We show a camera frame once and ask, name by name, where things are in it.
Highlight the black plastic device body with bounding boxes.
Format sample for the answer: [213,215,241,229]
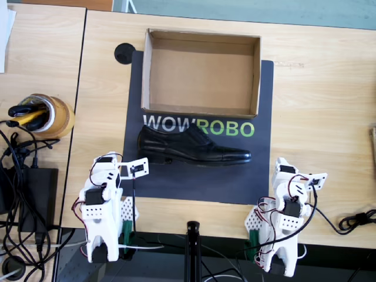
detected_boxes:
[0,166,14,215]

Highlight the open cardboard box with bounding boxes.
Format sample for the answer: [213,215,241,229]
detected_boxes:
[140,28,262,120]

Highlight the brown packing tape roll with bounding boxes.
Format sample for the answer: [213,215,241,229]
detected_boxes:
[22,93,76,139]

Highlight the green table clamp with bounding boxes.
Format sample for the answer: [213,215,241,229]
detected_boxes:
[247,230,261,261]
[121,219,136,259]

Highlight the black power adapter brick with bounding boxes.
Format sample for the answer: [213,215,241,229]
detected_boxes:
[18,167,59,234]

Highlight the dark mat with WOWROBO print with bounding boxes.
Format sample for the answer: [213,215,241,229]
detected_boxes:
[122,50,275,205]

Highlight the black round desk grommet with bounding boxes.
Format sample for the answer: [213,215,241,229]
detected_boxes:
[114,43,136,65]

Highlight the white paper stack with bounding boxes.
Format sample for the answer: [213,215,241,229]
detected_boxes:
[0,4,18,74]

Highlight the wrist camera on plate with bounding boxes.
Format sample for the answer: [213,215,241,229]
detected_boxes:
[118,157,150,180]
[304,172,328,192]

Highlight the black straight camera cable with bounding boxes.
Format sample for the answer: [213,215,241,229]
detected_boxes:
[131,172,139,236]

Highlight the white perforated base plate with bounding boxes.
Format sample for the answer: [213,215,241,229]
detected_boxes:
[119,196,141,234]
[243,204,267,236]

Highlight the black cable tangle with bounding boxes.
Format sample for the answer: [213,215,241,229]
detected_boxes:
[0,119,61,206]

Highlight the black handled tool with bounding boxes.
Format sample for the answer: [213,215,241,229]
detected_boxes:
[8,103,35,118]
[25,117,49,132]

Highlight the black coiled camera cable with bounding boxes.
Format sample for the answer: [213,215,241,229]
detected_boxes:
[305,187,376,236]

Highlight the yellow handled pliers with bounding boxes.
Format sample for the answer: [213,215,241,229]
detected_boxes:
[6,109,46,127]

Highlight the thin white cable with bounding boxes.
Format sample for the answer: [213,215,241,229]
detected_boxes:
[117,244,165,251]

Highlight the black power cord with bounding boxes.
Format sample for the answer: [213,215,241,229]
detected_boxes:
[5,230,59,274]

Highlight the black floor cable grommet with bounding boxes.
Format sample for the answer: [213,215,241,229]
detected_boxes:
[0,254,25,280]

